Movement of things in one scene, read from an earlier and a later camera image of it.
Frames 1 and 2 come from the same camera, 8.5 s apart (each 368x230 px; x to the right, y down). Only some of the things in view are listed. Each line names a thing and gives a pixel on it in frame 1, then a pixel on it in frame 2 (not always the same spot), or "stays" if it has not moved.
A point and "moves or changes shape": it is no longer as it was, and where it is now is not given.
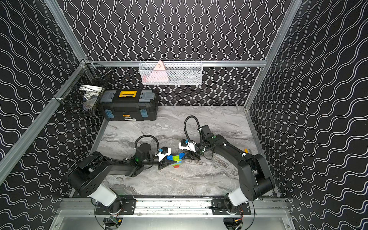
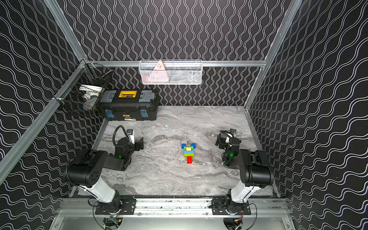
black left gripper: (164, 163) → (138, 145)
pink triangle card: (159, 74) stays
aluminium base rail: (173, 208) stays
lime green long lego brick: (176, 158) moves or changes shape
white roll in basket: (90, 90) stays
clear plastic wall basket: (189, 72) stays
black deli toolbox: (129, 105) stays
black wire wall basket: (81, 94) stays
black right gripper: (192, 155) → (223, 142)
